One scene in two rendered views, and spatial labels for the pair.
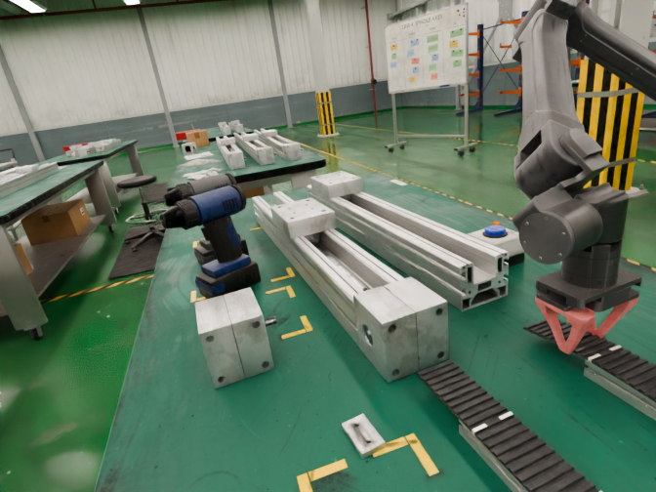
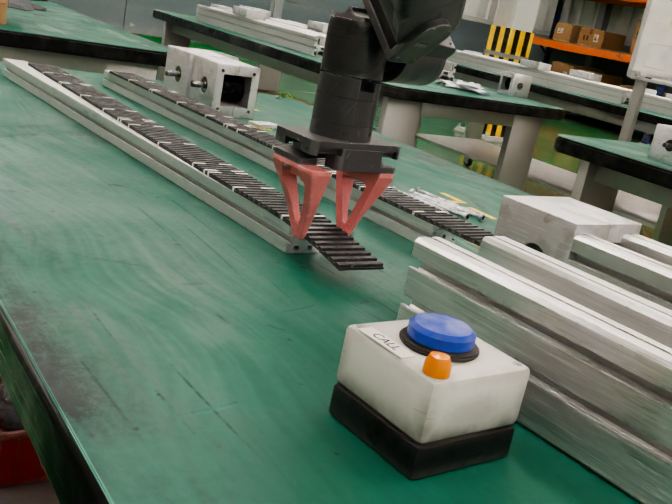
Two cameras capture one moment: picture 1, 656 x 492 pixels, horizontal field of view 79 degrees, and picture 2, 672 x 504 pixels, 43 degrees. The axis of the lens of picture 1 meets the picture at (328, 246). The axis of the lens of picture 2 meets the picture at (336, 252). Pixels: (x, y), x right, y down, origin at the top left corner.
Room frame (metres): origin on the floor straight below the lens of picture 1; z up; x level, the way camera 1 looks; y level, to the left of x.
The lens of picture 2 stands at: (1.15, -0.57, 1.02)
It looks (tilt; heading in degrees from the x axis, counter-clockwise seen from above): 16 degrees down; 159
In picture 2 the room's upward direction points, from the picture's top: 11 degrees clockwise
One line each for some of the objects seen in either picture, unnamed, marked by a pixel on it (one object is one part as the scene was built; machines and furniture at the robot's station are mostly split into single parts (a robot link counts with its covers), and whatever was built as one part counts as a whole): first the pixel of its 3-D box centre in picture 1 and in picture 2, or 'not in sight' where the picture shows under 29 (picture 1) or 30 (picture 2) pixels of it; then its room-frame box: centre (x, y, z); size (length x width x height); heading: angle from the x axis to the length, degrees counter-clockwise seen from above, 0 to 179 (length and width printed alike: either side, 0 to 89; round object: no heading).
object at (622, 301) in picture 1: (591, 311); (318, 190); (0.42, -0.32, 0.85); 0.07 x 0.07 x 0.09; 19
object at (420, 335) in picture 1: (407, 323); (551, 256); (0.49, -0.10, 0.83); 0.12 x 0.09 x 0.10; 108
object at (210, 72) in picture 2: not in sight; (218, 86); (-0.44, -0.25, 0.83); 0.11 x 0.10 x 0.10; 106
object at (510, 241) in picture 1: (491, 248); (438, 386); (0.74, -0.33, 0.81); 0.10 x 0.08 x 0.06; 108
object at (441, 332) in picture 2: (495, 232); (440, 338); (0.74, -0.34, 0.84); 0.04 x 0.04 x 0.02
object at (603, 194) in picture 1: (592, 217); (360, 48); (0.42, -0.30, 0.98); 0.07 x 0.06 x 0.07; 118
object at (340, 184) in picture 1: (336, 187); not in sight; (1.21, -0.05, 0.87); 0.16 x 0.11 x 0.07; 18
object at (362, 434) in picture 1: (362, 434); not in sight; (0.35, -0.01, 0.78); 0.05 x 0.03 x 0.01; 22
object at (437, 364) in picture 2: not in sight; (438, 363); (0.78, -0.36, 0.85); 0.01 x 0.01 x 0.01
